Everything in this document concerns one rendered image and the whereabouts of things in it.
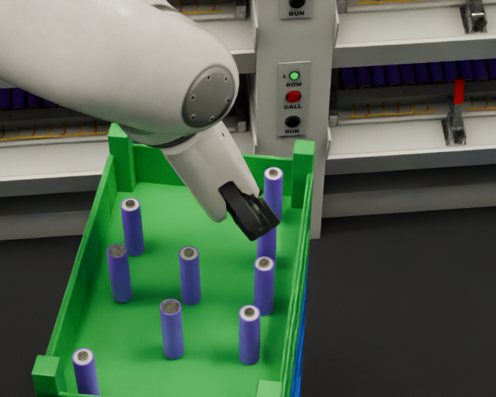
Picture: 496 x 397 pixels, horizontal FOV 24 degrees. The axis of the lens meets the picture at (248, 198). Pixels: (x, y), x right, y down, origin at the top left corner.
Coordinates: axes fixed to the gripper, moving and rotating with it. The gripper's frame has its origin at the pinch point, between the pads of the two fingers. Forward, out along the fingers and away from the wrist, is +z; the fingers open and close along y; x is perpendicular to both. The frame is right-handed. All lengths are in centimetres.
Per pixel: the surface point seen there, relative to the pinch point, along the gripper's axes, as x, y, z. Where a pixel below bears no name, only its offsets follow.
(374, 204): 11, -34, 57
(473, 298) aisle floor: 15, -15, 62
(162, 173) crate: -6.5, -13.6, 5.1
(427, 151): 21, -29, 46
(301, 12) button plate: 15.3, -34.1, 16.5
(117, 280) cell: -13.6, -0.4, -0.4
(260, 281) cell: -2.6, 5.7, 3.1
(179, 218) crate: -7.2, -8.5, 6.4
